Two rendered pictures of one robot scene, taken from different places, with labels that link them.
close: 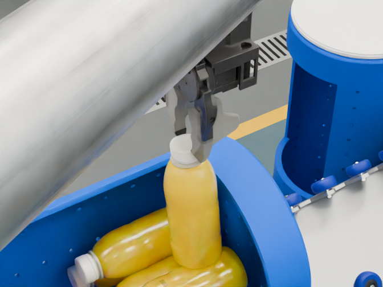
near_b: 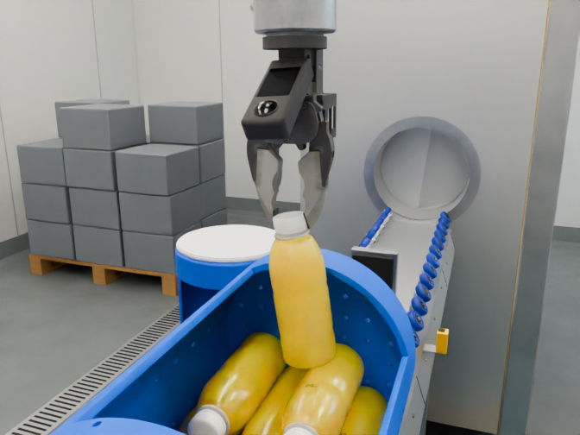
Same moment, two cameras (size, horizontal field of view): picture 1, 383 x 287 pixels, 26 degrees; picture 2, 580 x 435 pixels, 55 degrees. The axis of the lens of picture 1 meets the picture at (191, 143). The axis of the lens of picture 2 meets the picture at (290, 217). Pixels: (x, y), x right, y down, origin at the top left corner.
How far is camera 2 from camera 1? 69 cm
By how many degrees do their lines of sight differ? 43
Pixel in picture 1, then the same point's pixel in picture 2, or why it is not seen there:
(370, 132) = not seen: hidden behind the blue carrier
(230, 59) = (328, 97)
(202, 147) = (321, 198)
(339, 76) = not seen: hidden behind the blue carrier
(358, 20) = (234, 242)
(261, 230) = (372, 289)
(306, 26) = (202, 254)
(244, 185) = (333, 261)
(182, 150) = (295, 217)
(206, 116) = (330, 148)
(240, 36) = (319, 85)
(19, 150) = not seen: outside the picture
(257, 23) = (66, 372)
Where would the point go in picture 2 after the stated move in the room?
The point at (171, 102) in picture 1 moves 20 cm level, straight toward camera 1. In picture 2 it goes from (266, 175) to (408, 209)
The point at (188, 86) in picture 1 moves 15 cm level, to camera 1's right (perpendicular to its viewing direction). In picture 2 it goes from (302, 127) to (394, 118)
